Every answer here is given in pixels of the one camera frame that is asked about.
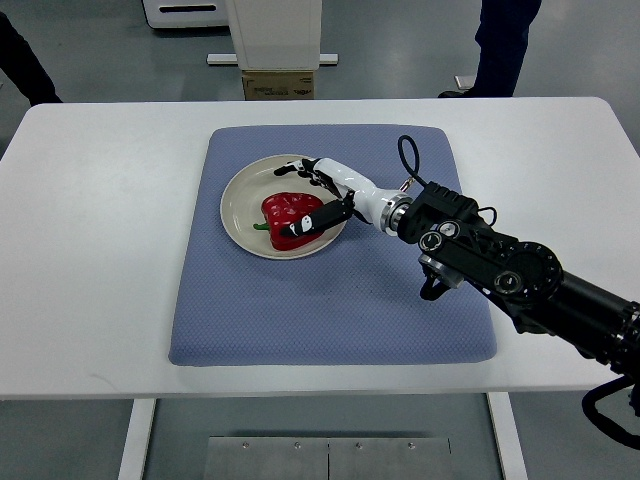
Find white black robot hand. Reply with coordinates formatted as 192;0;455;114
274;158;411;238

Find red bell pepper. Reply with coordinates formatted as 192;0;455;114
253;192;323;251

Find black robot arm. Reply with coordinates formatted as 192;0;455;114
373;182;639;449

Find cream round plate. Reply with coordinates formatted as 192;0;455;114
220;154;345;260

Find blue textured mat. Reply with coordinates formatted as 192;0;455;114
169;124;497;367

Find cardboard box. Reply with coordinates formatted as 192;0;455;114
242;71;315;101

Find white machine column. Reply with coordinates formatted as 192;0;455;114
226;0;322;71

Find person in blue jeans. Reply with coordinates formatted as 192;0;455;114
438;0;541;98

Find white table leg right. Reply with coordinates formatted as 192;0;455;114
486;392;528;480

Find white table leg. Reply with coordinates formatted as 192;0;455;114
117;399;156;480
486;392;528;480

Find white device with slot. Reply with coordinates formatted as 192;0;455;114
142;0;229;29

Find white table leg left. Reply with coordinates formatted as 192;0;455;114
117;399;156;480

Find person in dark clothes left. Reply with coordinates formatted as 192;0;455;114
1;12;62;106

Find black cable loop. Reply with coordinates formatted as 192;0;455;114
397;134;431;194

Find grey floor rail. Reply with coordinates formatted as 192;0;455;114
206;53;339;70

